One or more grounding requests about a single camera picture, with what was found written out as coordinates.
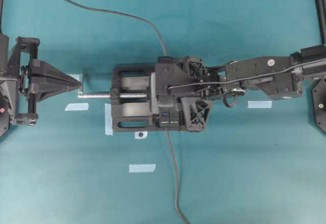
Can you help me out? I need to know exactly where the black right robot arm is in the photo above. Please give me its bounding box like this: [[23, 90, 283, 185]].
[[181, 45, 325, 131]]

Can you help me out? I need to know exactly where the blue tape strip vertical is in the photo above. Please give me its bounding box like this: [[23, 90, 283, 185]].
[[104, 103, 113, 136]]

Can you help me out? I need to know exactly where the thin black camera cable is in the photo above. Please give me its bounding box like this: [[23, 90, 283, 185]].
[[168, 58, 326, 92]]

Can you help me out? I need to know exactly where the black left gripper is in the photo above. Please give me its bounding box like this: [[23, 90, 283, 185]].
[[8, 37, 82, 126]]

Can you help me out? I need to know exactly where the blue tape strip right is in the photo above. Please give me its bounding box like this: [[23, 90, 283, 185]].
[[248, 101, 273, 109]]

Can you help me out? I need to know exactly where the blue tape strip bottom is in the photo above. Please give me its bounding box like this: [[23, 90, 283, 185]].
[[129, 163, 156, 173]]

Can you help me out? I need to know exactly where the blue tape strip left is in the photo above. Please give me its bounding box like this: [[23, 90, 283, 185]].
[[65, 103, 89, 111]]

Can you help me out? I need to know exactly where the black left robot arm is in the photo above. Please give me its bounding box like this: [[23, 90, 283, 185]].
[[1, 35, 82, 135]]

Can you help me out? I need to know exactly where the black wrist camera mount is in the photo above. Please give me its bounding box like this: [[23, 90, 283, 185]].
[[155, 56, 195, 108]]

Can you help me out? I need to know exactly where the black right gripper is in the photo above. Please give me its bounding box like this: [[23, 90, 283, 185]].
[[178, 56, 227, 130]]

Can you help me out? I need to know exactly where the small black screw on tape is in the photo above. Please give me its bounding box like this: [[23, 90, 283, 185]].
[[134, 131, 148, 139]]

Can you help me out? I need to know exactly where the black frame post right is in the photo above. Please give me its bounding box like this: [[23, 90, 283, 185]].
[[315, 0, 325, 44]]

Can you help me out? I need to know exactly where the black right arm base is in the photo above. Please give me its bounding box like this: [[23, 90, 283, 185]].
[[312, 78, 326, 133]]

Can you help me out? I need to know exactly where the steel vise lead screw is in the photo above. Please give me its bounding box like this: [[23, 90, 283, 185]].
[[77, 92, 147, 99]]

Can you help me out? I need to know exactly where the black bench vise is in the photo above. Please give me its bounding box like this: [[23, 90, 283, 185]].
[[110, 63, 200, 132]]

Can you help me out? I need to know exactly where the black multi-port USB hub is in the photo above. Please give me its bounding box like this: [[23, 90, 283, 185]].
[[159, 108, 180, 126]]

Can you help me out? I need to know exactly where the blue tape strip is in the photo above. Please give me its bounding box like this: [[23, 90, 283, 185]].
[[248, 101, 273, 109], [129, 163, 156, 173], [65, 103, 89, 111]]

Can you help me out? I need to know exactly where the black hub power cable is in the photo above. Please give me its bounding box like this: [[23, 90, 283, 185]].
[[24, 0, 168, 57]]

